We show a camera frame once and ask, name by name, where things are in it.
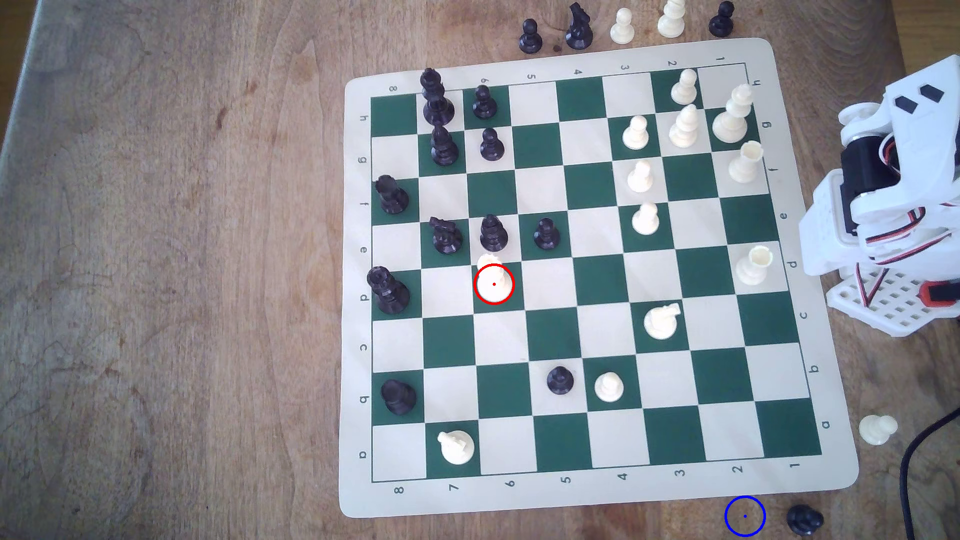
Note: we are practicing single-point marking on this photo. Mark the black pawn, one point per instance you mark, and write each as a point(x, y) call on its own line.
point(491, 147)
point(805, 520)
point(721, 24)
point(484, 106)
point(547, 235)
point(530, 37)
point(560, 381)

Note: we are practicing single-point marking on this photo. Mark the black knight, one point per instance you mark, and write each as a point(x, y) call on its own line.
point(446, 237)
point(578, 31)

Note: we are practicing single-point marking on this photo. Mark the black rook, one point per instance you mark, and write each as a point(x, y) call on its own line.
point(398, 397)

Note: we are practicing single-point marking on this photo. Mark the white rook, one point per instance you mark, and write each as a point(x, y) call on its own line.
point(746, 166)
point(753, 267)

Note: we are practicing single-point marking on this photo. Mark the black king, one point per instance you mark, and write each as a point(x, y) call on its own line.
point(437, 106)

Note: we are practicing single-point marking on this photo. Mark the white pawn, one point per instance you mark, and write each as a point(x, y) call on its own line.
point(609, 387)
point(622, 30)
point(494, 280)
point(684, 89)
point(636, 136)
point(645, 220)
point(876, 430)
point(640, 178)

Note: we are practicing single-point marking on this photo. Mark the red black clamp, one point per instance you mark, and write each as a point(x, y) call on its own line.
point(943, 294)

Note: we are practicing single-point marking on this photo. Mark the black queen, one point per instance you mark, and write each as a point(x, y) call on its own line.
point(389, 293)

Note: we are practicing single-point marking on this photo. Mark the white bishop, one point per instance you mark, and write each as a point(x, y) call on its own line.
point(671, 22)
point(684, 130)

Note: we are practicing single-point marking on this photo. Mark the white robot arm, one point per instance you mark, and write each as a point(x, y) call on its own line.
point(825, 225)

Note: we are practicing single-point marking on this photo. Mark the white knight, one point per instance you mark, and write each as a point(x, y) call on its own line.
point(661, 323)
point(457, 448)

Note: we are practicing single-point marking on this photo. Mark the black bishop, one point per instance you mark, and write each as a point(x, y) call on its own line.
point(493, 235)
point(444, 151)

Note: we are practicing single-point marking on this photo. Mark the black knight left edge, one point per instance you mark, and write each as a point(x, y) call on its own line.
point(391, 197)

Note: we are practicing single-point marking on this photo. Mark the green white chess board mat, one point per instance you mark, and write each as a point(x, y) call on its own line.
point(555, 285)

